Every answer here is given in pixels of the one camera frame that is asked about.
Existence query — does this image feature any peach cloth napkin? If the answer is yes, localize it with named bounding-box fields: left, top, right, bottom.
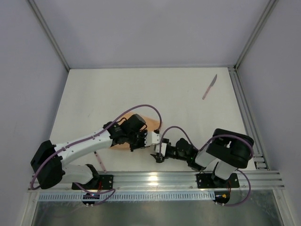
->
left=110, top=112, right=160, bottom=150

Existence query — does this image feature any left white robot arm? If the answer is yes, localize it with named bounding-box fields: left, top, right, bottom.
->
left=31, top=114, right=147, bottom=190

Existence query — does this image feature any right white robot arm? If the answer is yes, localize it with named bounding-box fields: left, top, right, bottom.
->
left=152, top=129, right=254, bottom=189

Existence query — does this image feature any right controller board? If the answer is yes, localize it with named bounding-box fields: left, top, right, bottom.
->
left=213, top=193, right=230, bottom=206

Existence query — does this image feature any controller board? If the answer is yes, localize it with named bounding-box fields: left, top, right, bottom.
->
left=82, top=193, right=100, bottom=207
left=213, top=193, right=230, bottom=206

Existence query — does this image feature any left controller board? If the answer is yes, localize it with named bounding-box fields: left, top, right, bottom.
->
left=82, top=193, right=100, bottom=207

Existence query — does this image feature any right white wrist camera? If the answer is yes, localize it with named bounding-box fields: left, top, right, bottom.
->
left=154, top=143, right=167, bottom=157

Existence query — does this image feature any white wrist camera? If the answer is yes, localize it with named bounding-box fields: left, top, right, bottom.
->
left=154, top=143, right=167, bottom=157
left=144, top=131, right=161, bottom=147

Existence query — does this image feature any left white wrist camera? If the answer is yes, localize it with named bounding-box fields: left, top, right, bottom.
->
left=144, top=131, right=161, bottom=147

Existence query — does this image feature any aluminium mounting rail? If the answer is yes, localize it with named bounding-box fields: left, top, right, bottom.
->
left=27, top=170, right=285, bottom=192

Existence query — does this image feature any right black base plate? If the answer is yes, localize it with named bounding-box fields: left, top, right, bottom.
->
left=196, top=173, right=240, bottom=188

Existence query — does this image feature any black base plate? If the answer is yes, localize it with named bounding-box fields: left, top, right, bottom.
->
left=196, top=173, right=240, bottom=188
left=78, top=174, right=114, bottom=191

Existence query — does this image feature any pink-handled fork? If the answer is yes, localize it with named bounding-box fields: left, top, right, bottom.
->
left=94, top=152, right=107, bottom=173

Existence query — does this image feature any slotted grey cable duct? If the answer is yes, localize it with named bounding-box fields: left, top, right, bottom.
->
left=38, top=191, right=214, bottom=202

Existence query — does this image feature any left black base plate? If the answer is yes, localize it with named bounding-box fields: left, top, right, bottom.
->
left=78, top=174, right=114, bottom=191

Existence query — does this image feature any pink-handled table knife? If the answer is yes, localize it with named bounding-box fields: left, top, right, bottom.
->
left=202, top=74, right=217, bottom=100

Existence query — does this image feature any right aluminium side rail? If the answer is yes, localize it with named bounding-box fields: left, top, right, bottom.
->
left=228, top=67, right=269, bottom=170

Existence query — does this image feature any left aluminium frame post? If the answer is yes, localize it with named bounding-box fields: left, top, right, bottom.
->
left=26, top=0, right=71, bottom=72

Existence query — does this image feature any aluminium frame post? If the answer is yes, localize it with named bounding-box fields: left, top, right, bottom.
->
left=26, top=0, right=71, bottom=72
left=234, top=0, right=279, bottom=70

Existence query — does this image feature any right aluminium frame post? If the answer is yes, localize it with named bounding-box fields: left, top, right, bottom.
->
left=234, top=0, right=279, bottom=70

